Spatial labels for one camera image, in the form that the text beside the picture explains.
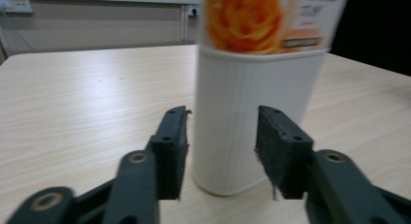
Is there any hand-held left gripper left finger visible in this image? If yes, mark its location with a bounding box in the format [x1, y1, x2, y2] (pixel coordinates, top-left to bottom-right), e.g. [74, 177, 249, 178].
[145, 105, 192, 202]

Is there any white wall socket yellow label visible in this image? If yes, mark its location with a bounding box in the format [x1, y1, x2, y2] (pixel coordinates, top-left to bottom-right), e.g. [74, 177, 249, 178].
[0, 0, 34, 15]

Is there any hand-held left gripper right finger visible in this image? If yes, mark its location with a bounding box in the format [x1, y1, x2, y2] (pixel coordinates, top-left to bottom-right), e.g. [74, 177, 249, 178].
[254, 105, 315, 201]

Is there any white ribbed plastic basket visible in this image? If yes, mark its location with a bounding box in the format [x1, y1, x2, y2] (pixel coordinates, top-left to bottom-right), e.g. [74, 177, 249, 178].
[192, 44, 332, 198]

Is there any white pump bottle orange label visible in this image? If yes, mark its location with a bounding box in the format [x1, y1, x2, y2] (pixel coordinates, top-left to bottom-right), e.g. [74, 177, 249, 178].
[198, 0, 352, 55]

